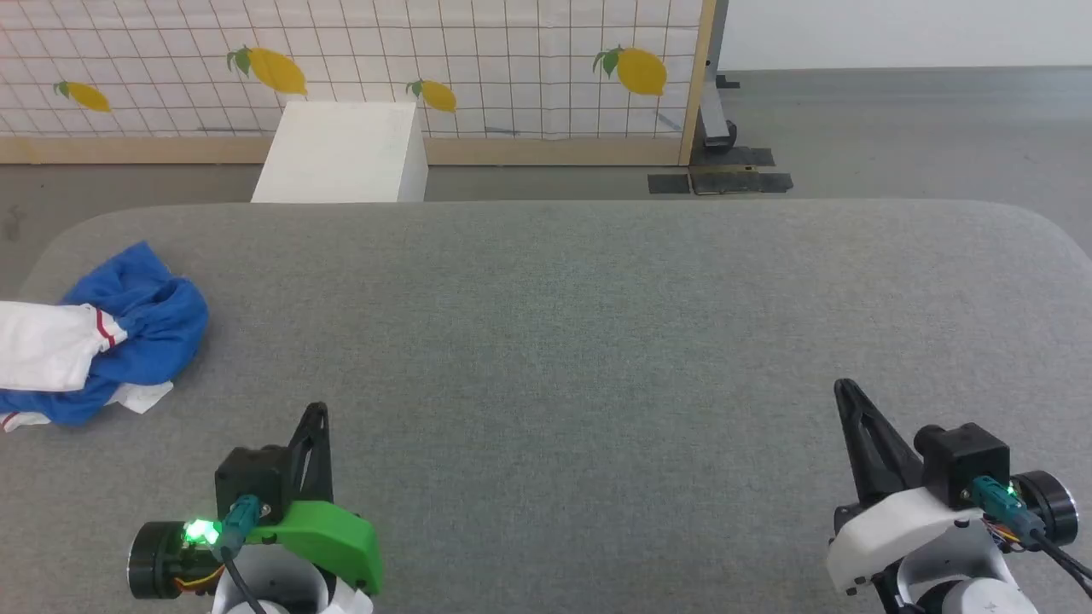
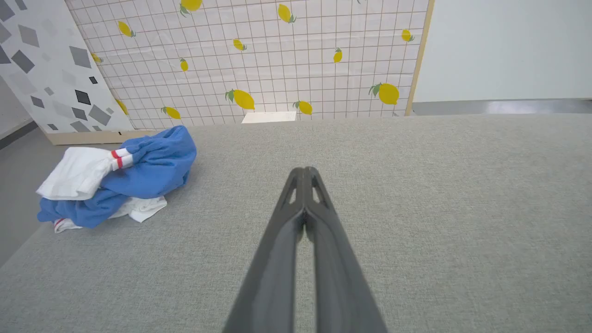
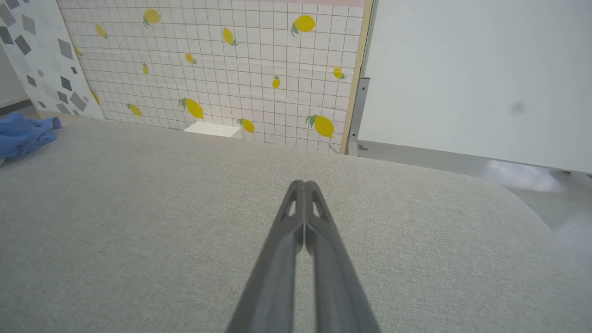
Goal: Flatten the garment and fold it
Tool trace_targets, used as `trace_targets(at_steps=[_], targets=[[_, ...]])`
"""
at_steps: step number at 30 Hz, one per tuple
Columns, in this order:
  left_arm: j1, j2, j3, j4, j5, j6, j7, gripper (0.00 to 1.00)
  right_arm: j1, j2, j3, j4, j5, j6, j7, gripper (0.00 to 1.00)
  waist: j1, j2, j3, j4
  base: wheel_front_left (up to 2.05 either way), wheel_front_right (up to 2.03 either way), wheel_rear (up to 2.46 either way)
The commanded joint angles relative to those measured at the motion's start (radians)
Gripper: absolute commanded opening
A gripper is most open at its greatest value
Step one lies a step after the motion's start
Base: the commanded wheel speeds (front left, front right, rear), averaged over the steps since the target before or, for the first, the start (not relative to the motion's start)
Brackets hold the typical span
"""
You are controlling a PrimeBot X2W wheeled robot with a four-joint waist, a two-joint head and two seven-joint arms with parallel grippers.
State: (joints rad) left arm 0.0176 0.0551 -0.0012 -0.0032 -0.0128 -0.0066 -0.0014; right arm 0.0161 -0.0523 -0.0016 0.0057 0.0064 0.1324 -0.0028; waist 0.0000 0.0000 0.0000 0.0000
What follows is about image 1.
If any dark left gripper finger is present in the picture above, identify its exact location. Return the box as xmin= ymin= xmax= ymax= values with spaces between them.
xmin=288 ymin=403 xmax=334 ymax=505

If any blue white polo shirt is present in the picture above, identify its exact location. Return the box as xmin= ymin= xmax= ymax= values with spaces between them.
xmin=0 ymin=241 xmax=211 ymax=432

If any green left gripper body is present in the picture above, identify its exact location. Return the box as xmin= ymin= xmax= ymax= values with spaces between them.
xmin=128 ymin=499 xmax=382 ymax=600

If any black stand base plate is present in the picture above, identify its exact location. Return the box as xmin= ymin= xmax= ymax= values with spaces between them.
xmin=688 ymin=147 xmax=795 ymax=196

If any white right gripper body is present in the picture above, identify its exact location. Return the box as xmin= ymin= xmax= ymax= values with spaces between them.
xmin=825 ymin=471 xmax=1081 ymax=596

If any lemon print grid panel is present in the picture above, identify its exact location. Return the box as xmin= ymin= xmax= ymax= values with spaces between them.
xmin=0 ymin=0 xmax=718 ymax=166

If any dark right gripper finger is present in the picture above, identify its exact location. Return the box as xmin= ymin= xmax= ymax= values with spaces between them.
xmin=834 ymin=379 xmax=925 ymax=506

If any white rectangular box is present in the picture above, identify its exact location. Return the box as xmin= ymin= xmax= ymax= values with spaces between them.
xmin=251 ymin=101 xmax=429 ymax=204

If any grey metal stand leg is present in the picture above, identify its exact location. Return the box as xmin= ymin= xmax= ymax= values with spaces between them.
xmin=700 ymin=0 xmax=740 ymax=153

